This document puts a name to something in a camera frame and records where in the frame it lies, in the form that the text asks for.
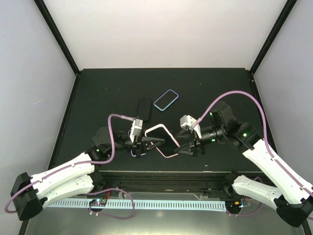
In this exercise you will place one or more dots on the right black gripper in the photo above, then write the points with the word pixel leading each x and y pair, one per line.
pixel 195 139

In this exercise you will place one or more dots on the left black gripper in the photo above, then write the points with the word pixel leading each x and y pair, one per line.
pixel 140 142

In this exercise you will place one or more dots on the pink phone case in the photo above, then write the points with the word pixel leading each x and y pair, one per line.
pixel 168 143

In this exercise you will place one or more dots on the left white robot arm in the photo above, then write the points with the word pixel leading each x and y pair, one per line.
pixel 31 194

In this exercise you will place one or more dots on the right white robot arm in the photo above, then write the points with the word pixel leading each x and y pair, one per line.
pixel 291 196

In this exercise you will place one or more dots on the phone in lilac case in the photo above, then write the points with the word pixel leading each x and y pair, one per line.
pixel 137 153

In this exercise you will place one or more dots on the phone in black case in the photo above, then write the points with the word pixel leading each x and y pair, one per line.
pixel 144 109

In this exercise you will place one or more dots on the phone in light-blue case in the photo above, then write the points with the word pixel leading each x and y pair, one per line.
pixel 165 100

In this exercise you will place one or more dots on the right small circuit board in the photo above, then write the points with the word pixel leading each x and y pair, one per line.
pixel 238 204

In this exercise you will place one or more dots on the small circuit board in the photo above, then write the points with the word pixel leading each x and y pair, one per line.
pixel 97 202
pixel 238 204

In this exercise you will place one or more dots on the left small circuit board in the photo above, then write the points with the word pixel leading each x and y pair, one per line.
pixel 97 202

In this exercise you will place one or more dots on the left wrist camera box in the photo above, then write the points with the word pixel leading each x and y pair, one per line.
pixel 135 129

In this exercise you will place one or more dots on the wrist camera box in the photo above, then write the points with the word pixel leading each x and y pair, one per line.
pixel 187 122
pixel 135 129

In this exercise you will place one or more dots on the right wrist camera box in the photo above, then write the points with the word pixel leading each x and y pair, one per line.
pixel 187 122

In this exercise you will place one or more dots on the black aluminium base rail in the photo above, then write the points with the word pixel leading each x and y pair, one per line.
pixel 210 184

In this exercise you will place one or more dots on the white slotted cable duct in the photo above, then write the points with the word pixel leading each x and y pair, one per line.
pixel 180 205

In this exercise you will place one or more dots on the left black frame post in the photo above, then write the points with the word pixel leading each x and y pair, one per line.
pixel 43 9

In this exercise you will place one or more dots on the black frame post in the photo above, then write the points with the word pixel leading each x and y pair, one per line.
pixel 285 12
pixel 43 9

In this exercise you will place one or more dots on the right black frame post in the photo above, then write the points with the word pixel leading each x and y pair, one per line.
pixel 285 12

